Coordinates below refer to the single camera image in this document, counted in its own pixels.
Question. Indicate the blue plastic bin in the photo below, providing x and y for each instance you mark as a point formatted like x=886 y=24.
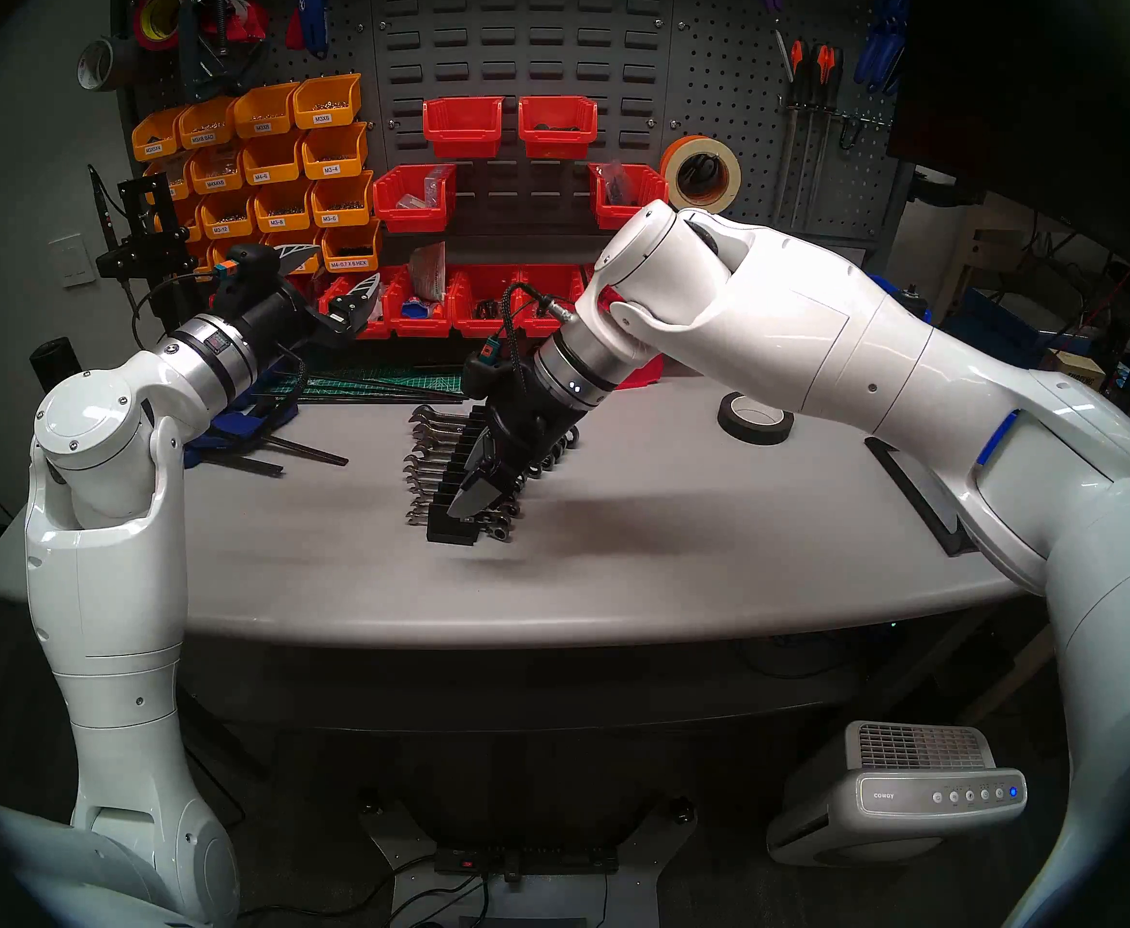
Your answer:
x=889 y=288

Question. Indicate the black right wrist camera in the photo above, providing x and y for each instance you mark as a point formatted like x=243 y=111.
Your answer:
x=484 y=370

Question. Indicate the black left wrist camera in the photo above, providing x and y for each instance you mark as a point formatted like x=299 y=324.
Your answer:
x=250 y=264

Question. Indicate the yellow bin labelled M3X5X4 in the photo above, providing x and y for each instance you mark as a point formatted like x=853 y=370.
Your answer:
x=159 y=135

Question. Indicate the chrome 3/8 inch wrench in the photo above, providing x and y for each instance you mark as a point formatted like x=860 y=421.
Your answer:
x=420 y=489

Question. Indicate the black monitor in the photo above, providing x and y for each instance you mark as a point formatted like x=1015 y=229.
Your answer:
x=1039 y=85

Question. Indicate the chrome 7/16 inch wrench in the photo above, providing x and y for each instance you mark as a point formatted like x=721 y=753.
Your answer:
x=417 y=477

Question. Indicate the black wrench holder rack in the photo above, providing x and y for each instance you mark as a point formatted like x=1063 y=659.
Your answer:
x=451 y=532

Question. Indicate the chrome 3/4 inch wrench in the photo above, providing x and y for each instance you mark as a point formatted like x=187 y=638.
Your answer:
x=426 y=415

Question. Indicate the grey robot pedestal base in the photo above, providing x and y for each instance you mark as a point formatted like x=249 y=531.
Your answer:
x=526 y=907

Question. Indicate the empty red stacking bin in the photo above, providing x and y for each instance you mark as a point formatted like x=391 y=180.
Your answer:
x=647 y=373

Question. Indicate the dark blue crate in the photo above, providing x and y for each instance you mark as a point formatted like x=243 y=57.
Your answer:
x=995 y=327

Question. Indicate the blue bar clamp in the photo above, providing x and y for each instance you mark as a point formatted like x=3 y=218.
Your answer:
x=236 y=423

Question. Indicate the black probe pen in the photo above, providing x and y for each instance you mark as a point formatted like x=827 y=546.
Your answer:
x=110 y=230

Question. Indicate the red bin with black parts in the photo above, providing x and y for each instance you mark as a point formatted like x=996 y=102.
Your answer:
x=473 y=329

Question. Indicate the clear plastic parts bag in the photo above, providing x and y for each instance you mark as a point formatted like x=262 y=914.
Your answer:
x=616 y=184
x=434 y=187

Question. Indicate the chrome 11/16 inch wrench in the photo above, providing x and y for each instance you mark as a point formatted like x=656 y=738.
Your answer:
x=426 y=431

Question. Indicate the white air purifier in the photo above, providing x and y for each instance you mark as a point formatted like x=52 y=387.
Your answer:
x=913 y=800

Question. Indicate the grey tape roll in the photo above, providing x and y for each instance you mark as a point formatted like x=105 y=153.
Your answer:
x=112 y=54

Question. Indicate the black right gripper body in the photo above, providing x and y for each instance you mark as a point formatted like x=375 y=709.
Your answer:
x=518 y=433

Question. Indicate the yellow bin labelled M4-0.7 HEX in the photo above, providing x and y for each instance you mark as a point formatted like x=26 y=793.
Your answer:
x=352 y=251

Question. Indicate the black hanging clamp tool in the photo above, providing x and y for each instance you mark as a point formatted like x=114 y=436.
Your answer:
x=199 y=66

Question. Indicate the yellow bin labelled M3-4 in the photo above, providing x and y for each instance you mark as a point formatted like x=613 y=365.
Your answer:
x=335 y=155

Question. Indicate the black stand frame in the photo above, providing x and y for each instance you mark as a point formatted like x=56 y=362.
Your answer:
x=913 y=496

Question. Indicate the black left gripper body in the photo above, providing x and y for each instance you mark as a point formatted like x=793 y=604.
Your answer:
x=277 y=317

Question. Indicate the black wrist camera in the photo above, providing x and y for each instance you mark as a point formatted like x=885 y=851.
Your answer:
x=250 y=264
x=484 y=370

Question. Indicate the chrome 5/8 inch wrench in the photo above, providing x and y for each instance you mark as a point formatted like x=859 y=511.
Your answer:
x=429 y=443

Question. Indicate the black power strip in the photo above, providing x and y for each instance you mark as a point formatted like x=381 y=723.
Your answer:
x=545 y=860

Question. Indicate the yellow bin labelled M2.5-6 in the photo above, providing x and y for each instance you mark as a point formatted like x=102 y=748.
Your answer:
x=226 y=245

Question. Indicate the clear bag with manual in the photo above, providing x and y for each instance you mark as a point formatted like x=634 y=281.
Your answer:
x=429 y=271

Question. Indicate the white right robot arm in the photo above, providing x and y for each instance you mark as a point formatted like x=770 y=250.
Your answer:
x=865 y=356

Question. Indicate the orange black screwdriver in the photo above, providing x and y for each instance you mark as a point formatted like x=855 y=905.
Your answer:
x=826 y=66
x=797 y=61

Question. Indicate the cream masking tape roll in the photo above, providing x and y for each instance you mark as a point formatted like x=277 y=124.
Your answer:
x=669 y=177

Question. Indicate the red hanging tool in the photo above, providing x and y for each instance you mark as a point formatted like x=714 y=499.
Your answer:
x=248 y=22

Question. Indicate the red wall bin with bags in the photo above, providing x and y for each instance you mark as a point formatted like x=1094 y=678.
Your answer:
x=601 y=211
x=410 y=218

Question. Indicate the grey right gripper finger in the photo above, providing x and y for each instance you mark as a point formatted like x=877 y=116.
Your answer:
x=468 y=501
x=507 y=489

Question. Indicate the red bin with manual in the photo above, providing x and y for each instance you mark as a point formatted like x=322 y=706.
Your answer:
x=425 y=331

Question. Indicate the red yellow tape roll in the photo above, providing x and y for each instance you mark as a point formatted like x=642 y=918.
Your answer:
x=142 y=22

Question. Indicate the yellow bin labelled M4-6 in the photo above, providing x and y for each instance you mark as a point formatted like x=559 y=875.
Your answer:
x=273 y=162

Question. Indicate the yellow bin labelled M3-12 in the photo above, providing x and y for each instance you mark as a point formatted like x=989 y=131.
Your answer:
x=226 y=218

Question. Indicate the yellow bin labelled M3-6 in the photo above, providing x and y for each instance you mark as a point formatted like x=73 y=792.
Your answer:
x=342 y=206

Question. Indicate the grey tool wall panel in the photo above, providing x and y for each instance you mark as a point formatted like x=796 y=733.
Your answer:
x=526 y=37

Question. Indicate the green cutting mat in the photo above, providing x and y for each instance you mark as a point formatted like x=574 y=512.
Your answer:
x=381 y=385

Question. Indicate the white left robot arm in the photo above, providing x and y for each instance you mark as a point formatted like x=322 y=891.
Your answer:
x=110 y=597

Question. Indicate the white wall switch plate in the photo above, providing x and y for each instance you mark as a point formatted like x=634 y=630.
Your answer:
x=72 y=261

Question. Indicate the red bin with clear bag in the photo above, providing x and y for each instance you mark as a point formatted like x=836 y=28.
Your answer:
x=371 y=333

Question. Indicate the chrome 1/4 inch wrench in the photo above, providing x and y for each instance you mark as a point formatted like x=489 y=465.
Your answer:
x=417 y=518

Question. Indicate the blue white packet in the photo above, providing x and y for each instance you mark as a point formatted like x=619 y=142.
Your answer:
x=417 y=309

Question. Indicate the yellow parts bin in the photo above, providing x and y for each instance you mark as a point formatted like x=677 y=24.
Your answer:
x=200 y=254
x=190 y=222
x=178 y=174

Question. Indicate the yellow bin labelled M2.5-5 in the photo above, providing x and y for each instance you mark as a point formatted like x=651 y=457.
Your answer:
x=302 y=259

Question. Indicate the yellow bin labelled M4X4X6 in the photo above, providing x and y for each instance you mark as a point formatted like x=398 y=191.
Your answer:
x=217 y=170

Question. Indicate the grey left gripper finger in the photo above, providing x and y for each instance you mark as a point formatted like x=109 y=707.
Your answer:
x=357 y=298
x=294 y=252

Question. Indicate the yellow bin labelled M3-8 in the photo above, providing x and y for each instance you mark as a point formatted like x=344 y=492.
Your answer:
x=284 y=211

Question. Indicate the black tape roll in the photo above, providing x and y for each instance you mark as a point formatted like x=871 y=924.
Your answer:
x=731 y=423

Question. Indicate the small cardboard box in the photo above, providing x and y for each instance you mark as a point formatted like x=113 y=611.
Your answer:
x=1082 y=365

